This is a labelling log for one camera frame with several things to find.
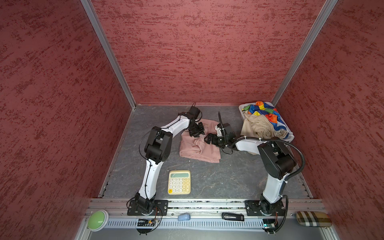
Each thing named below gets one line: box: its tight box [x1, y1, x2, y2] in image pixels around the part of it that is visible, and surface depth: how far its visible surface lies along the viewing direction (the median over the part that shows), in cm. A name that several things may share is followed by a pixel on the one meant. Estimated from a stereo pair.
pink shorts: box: [179, 119, 221, 164], surface depth 93 cm
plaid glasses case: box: [296, 211, 332, 227], surface depth 71 cm
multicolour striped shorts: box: [241, 101, 289, 139], surface depth 104 cm
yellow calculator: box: [167, 170, 191, 195], surface depth 82 cm
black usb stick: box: [221, 212, 245, 222], surface depth 71 cm
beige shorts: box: [240, 110, 289, 139], surface depth 100 cm
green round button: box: [87, 209, 109, 232], surface depth 71 cm
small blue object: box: [177, 214, 191, 221], surface depth 72 cm
